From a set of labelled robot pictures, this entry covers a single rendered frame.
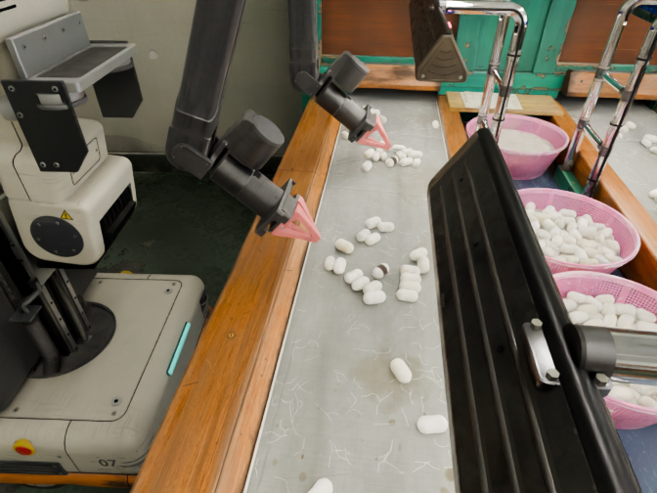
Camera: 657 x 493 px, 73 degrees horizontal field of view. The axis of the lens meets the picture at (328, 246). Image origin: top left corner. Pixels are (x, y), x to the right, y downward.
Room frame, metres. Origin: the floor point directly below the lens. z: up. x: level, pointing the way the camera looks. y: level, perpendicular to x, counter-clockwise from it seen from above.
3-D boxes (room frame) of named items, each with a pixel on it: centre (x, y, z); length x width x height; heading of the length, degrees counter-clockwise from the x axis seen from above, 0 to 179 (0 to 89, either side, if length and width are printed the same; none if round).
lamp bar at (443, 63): (1.02, -0.22, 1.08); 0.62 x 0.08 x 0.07; 173
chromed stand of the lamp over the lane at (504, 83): (1.00, -0.29, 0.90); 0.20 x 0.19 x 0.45; 173
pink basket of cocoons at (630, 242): (0.71, -0.46, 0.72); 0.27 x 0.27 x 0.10
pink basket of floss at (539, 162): (1.15, -0.51, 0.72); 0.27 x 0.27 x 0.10
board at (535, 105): (1.37, -0.54, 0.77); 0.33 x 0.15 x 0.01; 83
